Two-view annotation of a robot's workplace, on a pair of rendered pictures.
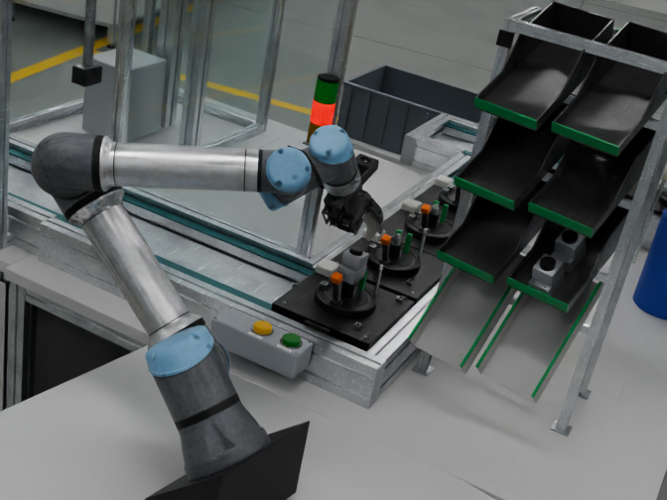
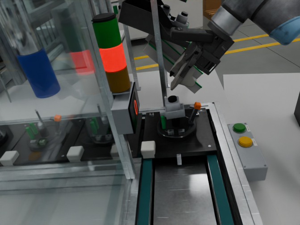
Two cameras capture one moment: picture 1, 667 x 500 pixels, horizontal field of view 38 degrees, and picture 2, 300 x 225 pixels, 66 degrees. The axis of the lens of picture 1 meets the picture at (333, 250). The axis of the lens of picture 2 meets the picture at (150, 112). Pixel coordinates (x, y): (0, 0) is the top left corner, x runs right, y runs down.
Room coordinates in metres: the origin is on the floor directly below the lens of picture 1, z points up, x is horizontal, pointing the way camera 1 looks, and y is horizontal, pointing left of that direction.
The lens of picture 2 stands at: (2.15, 0.55, 1.50)
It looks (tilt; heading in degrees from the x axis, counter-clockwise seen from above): 35 degrees down; 255
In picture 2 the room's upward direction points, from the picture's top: 10 degrees counter-clockwise
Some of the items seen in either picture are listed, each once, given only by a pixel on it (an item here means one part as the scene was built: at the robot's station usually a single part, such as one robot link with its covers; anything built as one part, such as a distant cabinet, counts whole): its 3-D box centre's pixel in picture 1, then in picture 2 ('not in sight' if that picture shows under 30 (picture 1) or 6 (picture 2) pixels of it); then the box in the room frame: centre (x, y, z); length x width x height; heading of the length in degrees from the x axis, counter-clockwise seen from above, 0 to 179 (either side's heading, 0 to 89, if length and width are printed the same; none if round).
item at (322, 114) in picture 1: (323, 111); (112, 56); (2.09, 0.08, 1.33); 0.05 x 0.05 x 0.05
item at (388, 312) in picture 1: (343, 306); (177, 130); (1.91, -0.05, 0.96); 0.24 x 0.24 x 0.02; 67
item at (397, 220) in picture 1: (433, 217); not in sight; (2.37, -0.24, 1.01); 0.24 x 0.24 x 0.13; 67
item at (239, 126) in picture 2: (291, 341); (239, 128); (1.71, 0.05, 0.96); 0.04 x 0.04 x 0.02
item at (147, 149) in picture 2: (327, 271); (148, 149); (2.04, 0.00, 0.97); 0.05 x 0.05 x 0.04; 67
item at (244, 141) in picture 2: (262, 328); (245, 142); (1.74, 0.11, 0.96); 0.04 x 0.04 x 0.02
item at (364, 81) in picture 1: (423, 118); not in sight; (4.04, -0.27, 0.73); 0.62 x 0.42 x 0.23; 67
